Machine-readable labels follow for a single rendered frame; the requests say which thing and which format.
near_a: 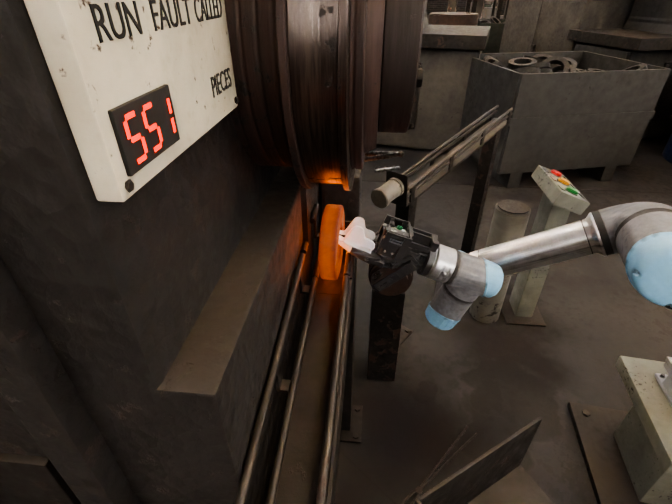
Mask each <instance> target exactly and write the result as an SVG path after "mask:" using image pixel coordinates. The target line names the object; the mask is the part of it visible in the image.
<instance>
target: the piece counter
mask: <svg viewBox="0 0 672 504"><path fill-rule="evenodd" d="M166 100H167V104H168V108H169V113H170V114H171V113H172V109H171V104H170V100H169V98H167V99H166ZM151 107H152V104H151V102H149V103H147V104H145V105H143V109H144V111H143V112H141V113H142V117H143V121H144V124H145V128H146V129H147V128H148V129H149V132H151V131H153V130H154V129H156V128H157V131H158V135H159V139H160V142H162V141H163V138H162V134H161V130H160V126H159V127H157V124H156V123H154V124H153V125H151V126H148V122H147V118H146V114H145V110H147V109H149V108H151ZM124 116H125V120H126V121H124V122H123V124H124V128H125V131H126V135H127V138H128V140H129V139H130V138H131V134H130V131H129V127H128V124H127V120H129V119H130V118H132V117H134V116H135V112H134V111H131V112H129V113H127V114H126V115H124ZM171 122H172V126H173V131H174V133H175V132H176V127H175V122H174V118H171ZM140 138H141V141H142V144H143V148H144V152H145V153H147V152H148V149H147V146H146V142H145V138H144V136H143V137H141V134H140V133H138V134H137V135H135V136H133V137H132V138H131V140H132V143H134V142H136V141H137V140H139V139H140ZM160 148H162V144H161V143H159V144H158V145H156V146H155V147H154V152H156V151H158V150H159V149H160ZM146 159H147V156H146V154H144V155H143V156H141V157H140V158H138V159H137V161H138V164H140V163H142V162H143V161H144V160H146Z"/></svg>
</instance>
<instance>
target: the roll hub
mask: <svg viewBox="0 0 672 504"><path fill-rule="evenodd" d="M424 5H425V0H385V15H384V32H383V49H382V66H381V83H380V100H379V116H378V132H390V133H406V132H407V130H408V128H409V124H410V120H411V115H412V109H413V103H414V97H415V90H416V83H417V75H418V67H419V59H420V52H421V43H422V33H423V21H424Z"/></svg>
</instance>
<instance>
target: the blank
mask: <svg viewBox="0 0 672 504"><path fill-rule="evenodd" d="M340 230H345V215H344V208H343V206H342V205H336V204H327V205H326V207H325V209H324V212H323V216H322V221H321V227H320V235H319V249H318V265H319V273H320V277H321V278H322V279H326V280H337V279H338V277H339V274H340V269H341V264H342V256H343V247H342V246H340V245H339V244H338V241H339V233H340Z"/></svg>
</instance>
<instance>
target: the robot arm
mask: <svg viewBox="0 0 672 504"><path fill-rule="evenodd" d="M391 218H393V219H396V220H398V221H401V222H403V223H402V225H401V226H399V225H398V226H395V222H394V221H391ZM437 239H438V235H435V234H432V233H429V232H426V231H423V230H420V229H417V228H414V227H412V226H411V223H410V222H408V221H405V220H402V219H399V218H396V217H394V216H391V215H388V214H387V216H386V218H385V220H384V222H383V224H382V225H381V227H380V230H379V235H378V236H376V235H375V233H374V232H373V231H371V230H368V229H366V227H365V220H364V219H363V218H361V217H356V218H355V219H354V220H353V221H352V222H351V223H350V225H349V226H348V227H347V228H346V230H340V233H339V241H338V244H339V245H340V246H342V247H343V248H344V249H345V250H347V251H348V252H350V254H352V255H353V256H355V257H357V258H358V259H360V260H362V261H364V262H366V263H368V264H371V265H375V266H379V267H381V269H379V270H378V271H376V272H375V273H373V274H372V276H371V287H372V288H373V289H374V290H376V291H377V292H380V291H382V290H383V289H385V288H387V287H388V286H390V285H392V284H393V283H395V282H397V281H399V280H400V279H402V278H404V277H405V276H407V275H409V274H410V273H412V272H414V271H415V270H416V271H417V274H420V275H423V276H425V277H426V278H429V279H432V280H435V281H437V282H436V287H435V292H434V296H433V299H432V300H431V301H430V302H429V303H428V307H427V308H426V311H425V315H426V318H427V320H428V321H429V322H430V324H432V325H433V326H434V327H437V328H438V329H440V330H450V329H452V328H453V327H454V326H455V325H456V324H457V322H459V321H460V320H461V318H462V316H463V315H464V314H465V312H466V311H467V310H468V309H469V307H470V306H471V305H472V303H473V302H474V301H475V300H476V299H477V298H478V296H481V297H487V298H491V297H493V296H495V295H496V294H497V293H498V292H499V290H500V289H501V286H502V284H503V279H504V276H506V275H510V274H514V273H518V272H522V271H526V270H530V269H534V268H538V267H542V266H546V265H550V264H554V263H558V262H562V261H566V260H570V259H574V258H579V257H583V256H587V255H591V254H595V253H599V254H601V255H604V256H607V255H611V254H617V253H619V255H620V257H621V259H622V262H623V264H624V266H625V268H626V273H627V276H628V279H629V281H630V282H631V284H632V285H633V287H634V288H635V289H636V290H637V291H638V292H639V293H640V294H641V295H642V296H643V297H644V298H645V299H647V300H649V301H650V302H652V303H655V304H657V305H660V306H663V307H665V308H667V309H669V310H672V207H671V206H668V205H665V204H662V203H656V202H633V203H626V204H620V205H616V206H611V207H607V208H604V209H600V210H597V211H593V212H590V213H589V214H588V216H587V217H586V218H585V219H583V220H580V221H576V222H573V223H570V224H566V225H563V226H559V227H556V228H552V229H549V230H545V231H542V232H539V233H535V234H532V235H528V236H525V237H521V238H518V239H514V240H511V241H508V242H504V243H501V244H497V245H494V246H490V247H487V248H483V249H480V250H477V251H473V252H470V253H465V252H463V251H461V250H460V251H459V250H455V249H453V248H450V247H447V246H444V245H441V244H439V241H438V240H437ZM372 250H373V251H372Z"/></svg>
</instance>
